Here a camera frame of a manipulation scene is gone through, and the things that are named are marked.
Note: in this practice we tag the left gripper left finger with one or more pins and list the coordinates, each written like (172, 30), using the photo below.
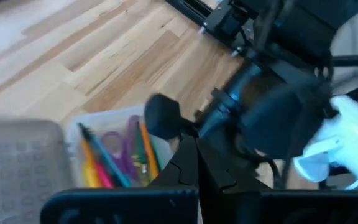
(135, 208)

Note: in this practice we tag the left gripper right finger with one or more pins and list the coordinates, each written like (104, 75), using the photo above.
(291, 208)

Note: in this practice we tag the pink highlighter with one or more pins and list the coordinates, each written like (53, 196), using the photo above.
(104, 177)

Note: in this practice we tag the yellow highlighter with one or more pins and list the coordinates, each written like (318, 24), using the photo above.
(89, 177)

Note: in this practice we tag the clear plastic supply box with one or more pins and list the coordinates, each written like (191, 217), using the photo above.
(104, 116)

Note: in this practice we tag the grey transparent box lid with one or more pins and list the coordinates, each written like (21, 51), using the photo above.
(20, 161)

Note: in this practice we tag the white spot lamp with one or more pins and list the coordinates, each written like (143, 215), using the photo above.
(346, 140)

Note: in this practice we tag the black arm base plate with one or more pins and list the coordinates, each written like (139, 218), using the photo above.
(225, 21)

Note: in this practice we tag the black aluminium table frame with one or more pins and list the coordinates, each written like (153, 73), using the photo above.
(191, 7)

